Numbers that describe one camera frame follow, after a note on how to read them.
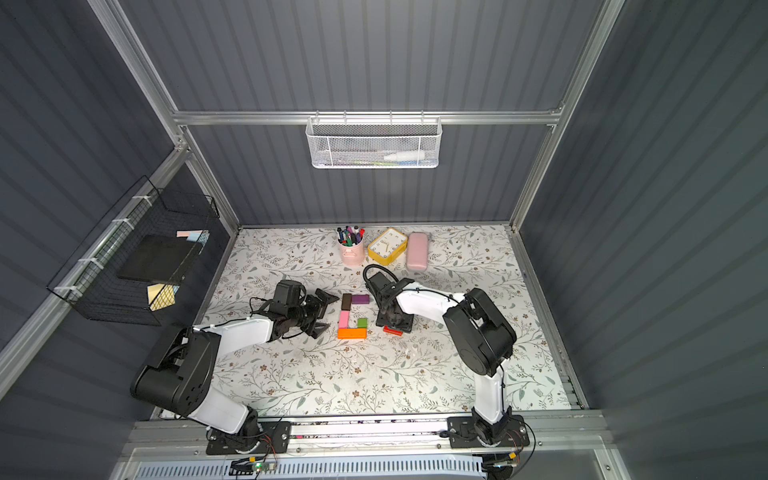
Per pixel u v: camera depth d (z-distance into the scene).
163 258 0.74
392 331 0.87
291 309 0.75
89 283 0.62
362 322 0.94
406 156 0.89
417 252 1.12
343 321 0.94
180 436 0.76
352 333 0.91
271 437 0.73
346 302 0.98
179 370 0.46
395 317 0.79
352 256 1.04
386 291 0.70
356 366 0.85
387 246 1.11
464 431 0.74
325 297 0.85
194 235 0.82
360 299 1.00
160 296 0.60
